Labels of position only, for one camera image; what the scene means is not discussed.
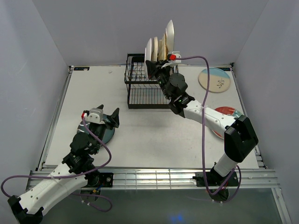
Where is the purple cable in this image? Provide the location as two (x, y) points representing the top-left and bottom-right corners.
(0, 120), (113, 212)
(181, 56), (241, 204)

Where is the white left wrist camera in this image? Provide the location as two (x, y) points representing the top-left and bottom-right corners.
(81, 108), (104, 124)

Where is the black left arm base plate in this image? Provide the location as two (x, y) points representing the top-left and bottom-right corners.
(95, 173), (114, 188)

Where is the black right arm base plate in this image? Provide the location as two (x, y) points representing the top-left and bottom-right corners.
(192, 171), (239, 187)

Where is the white plate green red rim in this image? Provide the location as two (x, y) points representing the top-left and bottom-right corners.
(144, 38), (152, 76)

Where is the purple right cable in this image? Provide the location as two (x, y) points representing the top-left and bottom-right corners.
(181, 56), (241, 204)

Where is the cream pink floral plate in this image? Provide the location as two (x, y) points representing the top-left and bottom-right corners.
(151, 36), (158, 62)

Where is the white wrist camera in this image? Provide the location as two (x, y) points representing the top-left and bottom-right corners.
(81, 108), (104, 124)
(162, 51), (181, 68)

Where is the dark teal round plate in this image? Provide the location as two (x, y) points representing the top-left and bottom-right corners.
(77, 121), (115, 144)

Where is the black wire dish rack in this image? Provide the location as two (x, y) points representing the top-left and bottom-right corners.
(124, 53), (170, 109)

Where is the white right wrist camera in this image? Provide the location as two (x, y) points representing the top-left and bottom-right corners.
(162, 51), (181, 68)

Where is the aluminium front frame rail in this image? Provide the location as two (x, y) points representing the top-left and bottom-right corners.
(27, 169), (281, 191)

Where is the cream plate blue top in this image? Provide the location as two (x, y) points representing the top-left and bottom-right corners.
(198, 68), (231, 93)

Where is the red plate blue flower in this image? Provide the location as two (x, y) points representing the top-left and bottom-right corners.
(207, 106), (243, 139)

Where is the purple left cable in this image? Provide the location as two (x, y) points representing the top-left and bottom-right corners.
(0, 120), (113, 212)

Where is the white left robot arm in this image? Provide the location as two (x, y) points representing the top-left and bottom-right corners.
(7, 105), (120, 224)

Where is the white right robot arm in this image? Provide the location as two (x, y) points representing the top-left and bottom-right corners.
(145, 60), (258, 185)

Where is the woven bamboo square tray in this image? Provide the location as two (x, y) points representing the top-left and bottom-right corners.
(157, 33), (167, 61)

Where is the white rectangular plate black rim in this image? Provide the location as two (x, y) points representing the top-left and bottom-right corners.
(165, 20), (175, 52)

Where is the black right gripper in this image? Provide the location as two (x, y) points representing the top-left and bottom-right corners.
(147, 60), (174, 100)

